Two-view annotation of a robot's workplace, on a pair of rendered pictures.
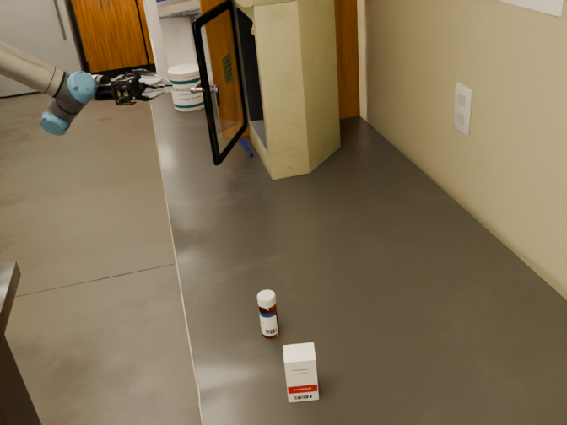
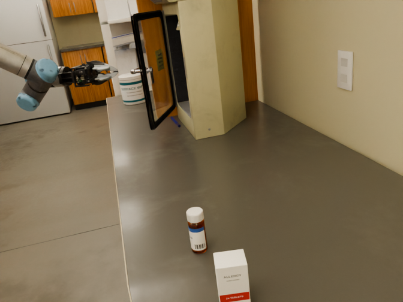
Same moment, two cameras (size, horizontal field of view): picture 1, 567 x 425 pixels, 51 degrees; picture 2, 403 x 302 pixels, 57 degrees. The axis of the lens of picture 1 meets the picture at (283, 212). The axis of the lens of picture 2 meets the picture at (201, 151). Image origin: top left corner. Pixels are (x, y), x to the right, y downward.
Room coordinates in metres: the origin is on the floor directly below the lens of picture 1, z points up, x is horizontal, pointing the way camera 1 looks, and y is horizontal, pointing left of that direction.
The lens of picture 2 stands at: (0.22, 0.03, 1.40)
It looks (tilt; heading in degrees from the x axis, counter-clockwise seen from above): 22 degrees down; 359
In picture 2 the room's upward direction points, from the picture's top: 7 degrees counter-clockwise
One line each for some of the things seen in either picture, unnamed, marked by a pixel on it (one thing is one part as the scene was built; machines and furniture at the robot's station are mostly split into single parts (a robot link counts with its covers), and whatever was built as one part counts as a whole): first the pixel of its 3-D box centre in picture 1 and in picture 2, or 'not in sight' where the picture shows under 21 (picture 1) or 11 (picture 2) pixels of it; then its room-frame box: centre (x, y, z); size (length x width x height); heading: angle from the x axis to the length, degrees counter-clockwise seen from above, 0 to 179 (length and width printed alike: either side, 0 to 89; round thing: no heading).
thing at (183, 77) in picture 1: (187, 87); (132, 88); (2.23, 0.32, 1.02); 0.13 x 0.13 x 0.15
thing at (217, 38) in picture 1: (223, 81); (156, 68); (1.66, 0.13, 1.19); 0.30 x 0.01 x 0.40; 164
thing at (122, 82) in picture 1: (120, 88); (78, 75); (1.66, 0.43, 1.20); 0.12 x 0.09 x 0.08; 74
